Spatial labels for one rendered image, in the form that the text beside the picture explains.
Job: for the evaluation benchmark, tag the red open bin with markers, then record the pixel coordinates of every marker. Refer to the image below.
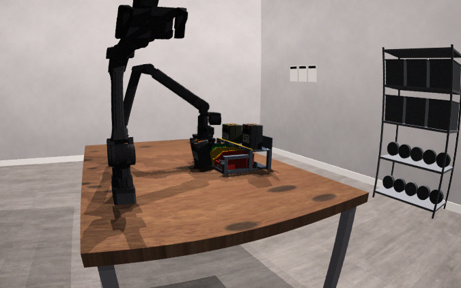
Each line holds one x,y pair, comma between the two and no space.
233,164

